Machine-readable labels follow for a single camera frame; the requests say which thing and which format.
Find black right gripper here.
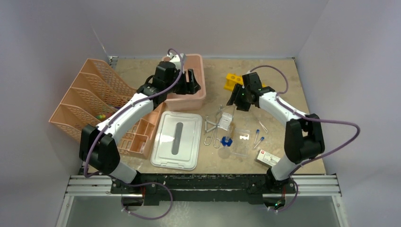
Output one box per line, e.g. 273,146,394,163
227,84,252,112

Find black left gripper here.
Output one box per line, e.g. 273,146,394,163
165,69,200,95

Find graduated cylinder with blue base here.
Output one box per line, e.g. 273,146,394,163
221,122,235,147

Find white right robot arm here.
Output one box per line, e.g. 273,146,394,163
227,72,325,192

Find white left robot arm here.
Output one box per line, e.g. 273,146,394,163
79,59,201,193

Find yellow test tube rack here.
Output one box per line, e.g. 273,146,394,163
224,73,267,91

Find pink plastic bin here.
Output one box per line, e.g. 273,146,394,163
165,54,206,112

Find small white sachet packet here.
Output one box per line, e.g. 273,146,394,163
218,112,233,131

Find blue capped tube upper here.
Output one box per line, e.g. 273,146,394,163
254,129,260,145

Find blue capped tube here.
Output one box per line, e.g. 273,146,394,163
253,137,264,149
254,129,260,145

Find thin glass stirring rod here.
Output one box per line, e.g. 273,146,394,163
257,120,269,133

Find clear plastic well plate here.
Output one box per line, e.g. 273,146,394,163
231,128,250,158

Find blue capped tube lower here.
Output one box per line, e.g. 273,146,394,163
253,137,264,149

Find metal crucible tongs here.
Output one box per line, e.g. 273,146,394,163
204,105,223,148

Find white plastic bin lid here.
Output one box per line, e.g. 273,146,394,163
150,111,202,171

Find small white cardboard box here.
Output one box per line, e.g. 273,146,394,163
255,149,280,167

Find orange plastic file organizer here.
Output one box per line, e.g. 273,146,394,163
49,59,165,159

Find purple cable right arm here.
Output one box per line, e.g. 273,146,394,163
249,65,361,214

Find black aluminium base frame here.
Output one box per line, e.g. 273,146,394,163
66,174,341,209

